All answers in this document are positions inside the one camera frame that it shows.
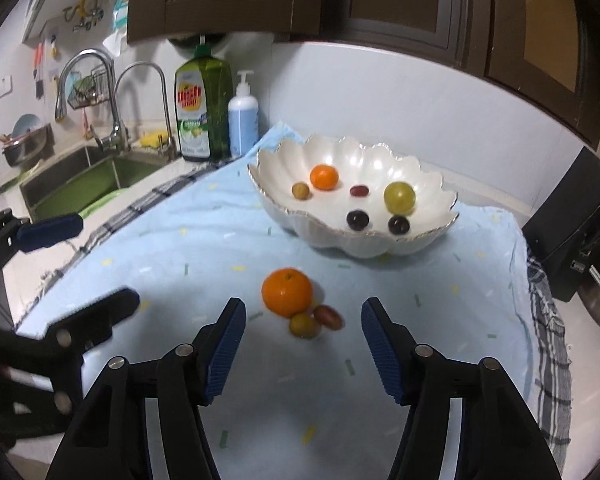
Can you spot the white wall switch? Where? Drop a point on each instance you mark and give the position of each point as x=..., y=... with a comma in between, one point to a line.
x=5, y=86

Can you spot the blue pump bottle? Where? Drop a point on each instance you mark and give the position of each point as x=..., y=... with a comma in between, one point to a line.
x=243, y=125

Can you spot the red grape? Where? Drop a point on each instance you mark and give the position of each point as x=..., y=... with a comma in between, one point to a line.
x=359, y=190
x=328, y=316

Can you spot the green round fruit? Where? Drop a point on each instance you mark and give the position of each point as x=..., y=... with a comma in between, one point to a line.
x=399, y=197

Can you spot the light blue towel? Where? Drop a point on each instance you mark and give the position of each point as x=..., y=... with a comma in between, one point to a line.
x=180, y=260

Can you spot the steel bowl with dishes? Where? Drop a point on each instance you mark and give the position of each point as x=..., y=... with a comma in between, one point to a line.
x=25, y=140

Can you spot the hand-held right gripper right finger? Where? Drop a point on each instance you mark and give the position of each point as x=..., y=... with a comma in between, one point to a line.
x=382, y=355

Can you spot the wall hooks with utensils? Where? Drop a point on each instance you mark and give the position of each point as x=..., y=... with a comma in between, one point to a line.
x=85, y=7

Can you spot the yellow sponge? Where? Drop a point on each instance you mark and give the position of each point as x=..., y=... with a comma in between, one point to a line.
x=156, y=139

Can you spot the black knife block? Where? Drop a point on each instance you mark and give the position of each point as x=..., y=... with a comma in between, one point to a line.
x=565, y=230

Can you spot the slim steel faucet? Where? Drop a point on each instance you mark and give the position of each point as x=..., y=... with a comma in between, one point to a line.
x=166, y=110

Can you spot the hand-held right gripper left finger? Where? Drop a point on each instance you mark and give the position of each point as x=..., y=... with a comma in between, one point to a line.
x=225, y=355

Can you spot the white scalloped bowl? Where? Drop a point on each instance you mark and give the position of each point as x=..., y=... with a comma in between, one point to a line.
x=340, y=160

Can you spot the brown longan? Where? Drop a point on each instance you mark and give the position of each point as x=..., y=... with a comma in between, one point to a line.
x=300, y=190
x=304, y=325

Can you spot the steel sink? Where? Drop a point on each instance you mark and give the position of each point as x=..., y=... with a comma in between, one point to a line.
x=80, y=175

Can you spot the grey checked cloth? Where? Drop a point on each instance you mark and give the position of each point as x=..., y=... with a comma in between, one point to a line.
x=550, y=360

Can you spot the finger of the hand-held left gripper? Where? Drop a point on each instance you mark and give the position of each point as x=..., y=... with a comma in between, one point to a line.
x=50, y=230
x=100, y=310

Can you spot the tall spring steel faucet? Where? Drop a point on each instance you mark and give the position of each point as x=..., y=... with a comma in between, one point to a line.
x=112, y=125

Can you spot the dark brown window frame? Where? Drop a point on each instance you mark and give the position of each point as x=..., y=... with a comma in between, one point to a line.
x=380, y=5

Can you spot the green plastic basin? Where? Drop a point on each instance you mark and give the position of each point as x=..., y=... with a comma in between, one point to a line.
x=102, y=202

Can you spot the orange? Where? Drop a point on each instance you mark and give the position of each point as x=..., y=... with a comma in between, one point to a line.
x=324, y=177
x=287, y=292

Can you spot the dark purple grape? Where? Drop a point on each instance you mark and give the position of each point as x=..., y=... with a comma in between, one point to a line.
x=357, y=220
x=398, y=225

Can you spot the green dish soap bottle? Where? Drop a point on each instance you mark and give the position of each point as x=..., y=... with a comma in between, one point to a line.
x=205, y=105

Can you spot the hanging plastic bag pack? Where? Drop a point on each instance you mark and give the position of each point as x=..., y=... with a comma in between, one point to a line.
x=120, y=10

